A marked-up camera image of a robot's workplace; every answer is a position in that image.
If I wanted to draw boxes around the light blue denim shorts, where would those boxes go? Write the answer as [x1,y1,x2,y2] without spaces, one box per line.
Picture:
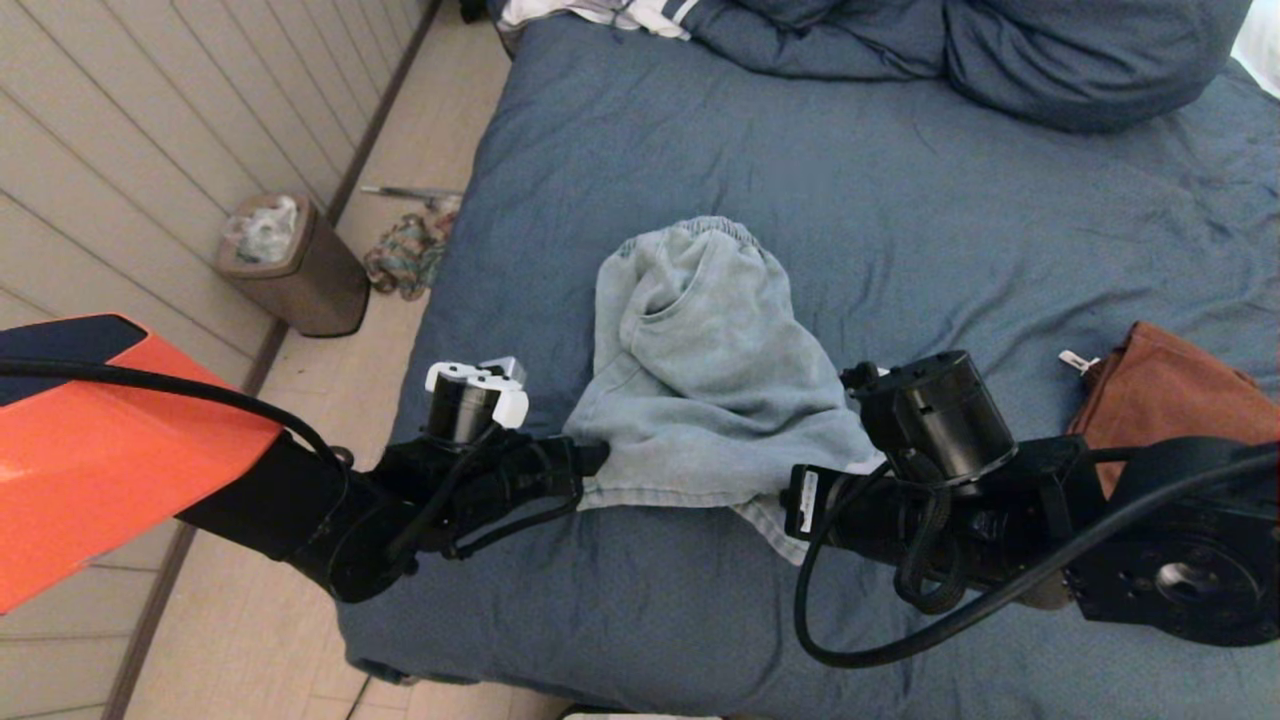
[562,215,889,566]

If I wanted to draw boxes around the rust brown shorts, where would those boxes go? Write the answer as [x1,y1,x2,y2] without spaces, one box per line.
[1058,320,1280,501]

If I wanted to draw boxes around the multicoloured cloth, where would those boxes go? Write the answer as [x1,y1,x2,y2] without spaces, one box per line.
[362,212,461,301]

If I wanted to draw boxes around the brown metal trash bin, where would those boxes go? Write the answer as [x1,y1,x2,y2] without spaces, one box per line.
[214,195,371,339]

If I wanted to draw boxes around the silver metal object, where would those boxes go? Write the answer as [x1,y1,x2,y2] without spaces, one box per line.
[360,185,464,213]

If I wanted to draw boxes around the blue bed cover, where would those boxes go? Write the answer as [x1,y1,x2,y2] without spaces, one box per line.
[335,15,1280,720]

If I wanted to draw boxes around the clear plastic bin liner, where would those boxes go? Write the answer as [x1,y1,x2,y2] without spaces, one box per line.
[222,196,301,265]

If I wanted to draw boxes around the white striped garment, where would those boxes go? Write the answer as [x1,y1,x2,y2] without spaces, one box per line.
[498,0,713,43]

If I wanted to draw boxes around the crumpled blue blanket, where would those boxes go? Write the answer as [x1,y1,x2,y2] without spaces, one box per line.
[690,0,949,83]

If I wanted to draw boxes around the blue pillow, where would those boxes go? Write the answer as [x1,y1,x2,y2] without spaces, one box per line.
[942,0,1251,134]

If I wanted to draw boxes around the white pillow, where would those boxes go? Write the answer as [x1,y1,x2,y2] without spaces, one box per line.
[1228,0,1280,101]

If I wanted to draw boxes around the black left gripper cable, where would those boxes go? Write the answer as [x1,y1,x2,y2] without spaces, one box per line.
[440,470,586,561]

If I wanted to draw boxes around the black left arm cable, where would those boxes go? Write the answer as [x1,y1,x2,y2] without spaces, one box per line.
[0,358,353,471]

